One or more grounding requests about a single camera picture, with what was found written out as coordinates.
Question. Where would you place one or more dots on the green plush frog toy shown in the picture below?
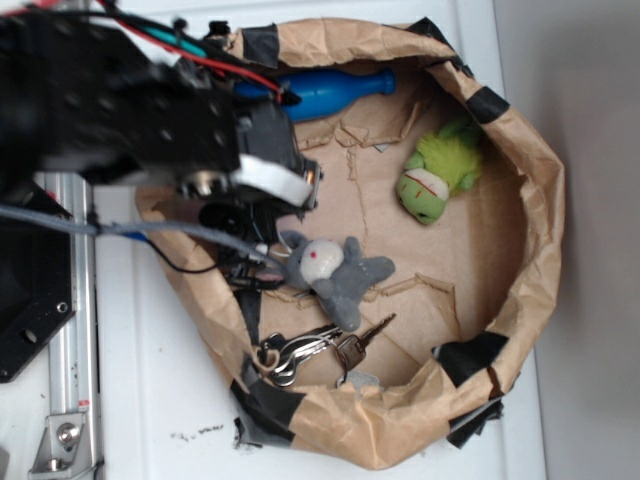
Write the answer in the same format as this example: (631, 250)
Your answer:
(444, 163)

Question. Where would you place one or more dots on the blue plastic bottle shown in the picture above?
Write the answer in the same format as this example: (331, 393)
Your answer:
(323, 93)

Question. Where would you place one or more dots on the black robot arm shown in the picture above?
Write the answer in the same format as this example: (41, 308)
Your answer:
(81, 97)

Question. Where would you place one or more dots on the grey plush totoro toy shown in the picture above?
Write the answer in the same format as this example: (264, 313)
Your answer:
(337, 273)

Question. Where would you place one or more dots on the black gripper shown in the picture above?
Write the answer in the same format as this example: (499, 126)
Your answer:
(240, 161)

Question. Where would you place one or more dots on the aluminium extrusion rail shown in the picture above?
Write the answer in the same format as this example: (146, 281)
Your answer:
(71, 446)

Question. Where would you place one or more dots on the brown paper bag basket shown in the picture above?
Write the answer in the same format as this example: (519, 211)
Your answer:
(472, 292)

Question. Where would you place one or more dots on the bunch of keys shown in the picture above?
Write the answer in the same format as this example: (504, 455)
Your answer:
(283, 357)

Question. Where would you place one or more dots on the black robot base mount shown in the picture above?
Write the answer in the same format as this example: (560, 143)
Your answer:
(36, 291)

